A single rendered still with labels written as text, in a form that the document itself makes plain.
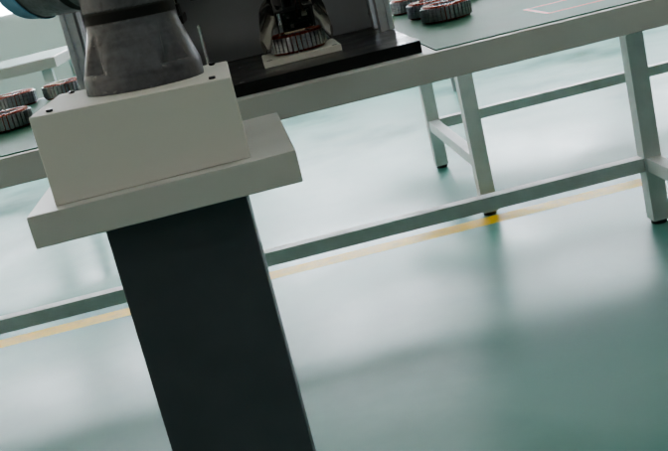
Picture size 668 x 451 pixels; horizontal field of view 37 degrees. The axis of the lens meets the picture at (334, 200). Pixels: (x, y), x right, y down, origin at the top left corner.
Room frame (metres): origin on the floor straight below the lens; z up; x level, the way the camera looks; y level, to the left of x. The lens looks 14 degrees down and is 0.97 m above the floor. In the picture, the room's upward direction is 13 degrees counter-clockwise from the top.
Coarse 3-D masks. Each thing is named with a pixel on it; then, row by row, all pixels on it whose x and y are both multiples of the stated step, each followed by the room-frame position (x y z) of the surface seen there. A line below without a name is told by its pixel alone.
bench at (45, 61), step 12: (60, 48) 5.55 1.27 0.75; (12, 60) 5.48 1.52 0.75; (24, 60) 5.13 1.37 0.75; (36, 60) 4.83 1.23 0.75; (48, 60) 4.79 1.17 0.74; (60, 60) 4.92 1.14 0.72; (0, 72) 4.78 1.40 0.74; (12, 72) 4.79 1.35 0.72; (24, 72) 4.79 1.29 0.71; (48, 72) 4.83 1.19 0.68
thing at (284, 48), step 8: (288, 32) 1.97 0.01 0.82; (296, 32) 1.97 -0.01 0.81; (304, 32) 1.89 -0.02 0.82; (312, 32) 1.89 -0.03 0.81; (320, 32) 1.91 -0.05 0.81; (272, 40) 1.91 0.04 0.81; (280, 40) 1.89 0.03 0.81; (288, 40) 1.89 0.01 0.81; (296, 40) 1.89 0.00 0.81; (304, 40) 1.89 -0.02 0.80; (312, 40) 1.89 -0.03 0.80; (320, 40) 1.90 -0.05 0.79; (272, 48) 1.92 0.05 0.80; (280, 48) 1.90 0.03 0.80; (288, 48) 1.89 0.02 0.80; (296, 48) 1.88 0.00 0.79; (304, 48) 1.88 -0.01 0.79; (312, 48) 1.90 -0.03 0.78
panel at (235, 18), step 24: (216, 0) 2.18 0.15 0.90; (240, 0) 2.19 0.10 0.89; (336, 0) 2.19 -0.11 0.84; (360, 0) 2.20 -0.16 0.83; (192, 24) 2.18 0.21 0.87; (216, 24) 2.18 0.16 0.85; (240, 24) 2.19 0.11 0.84; (336, 24) 2.19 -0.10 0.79; (360, 24) 2.20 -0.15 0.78; (216, 48) 2.18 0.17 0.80; (240, 48) 2.18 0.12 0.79
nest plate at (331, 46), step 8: (328, 40) 2.00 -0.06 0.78; (320, 48) 1.88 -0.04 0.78; (328, 48) 1.87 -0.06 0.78; (336, 48) 1.87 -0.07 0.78; (264, 56) 1.98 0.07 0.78; (272, 56) 1.94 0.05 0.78; (280, 56) 1.91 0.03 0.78; (288, 56) 1.87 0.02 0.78; (296, 56) 1.86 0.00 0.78; (304, 56) 1.87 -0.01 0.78; (312, 56) 1.87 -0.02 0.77; (264, 64) 1.86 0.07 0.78; (272, 64) 1.86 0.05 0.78; (280, 64) 1.86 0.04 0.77
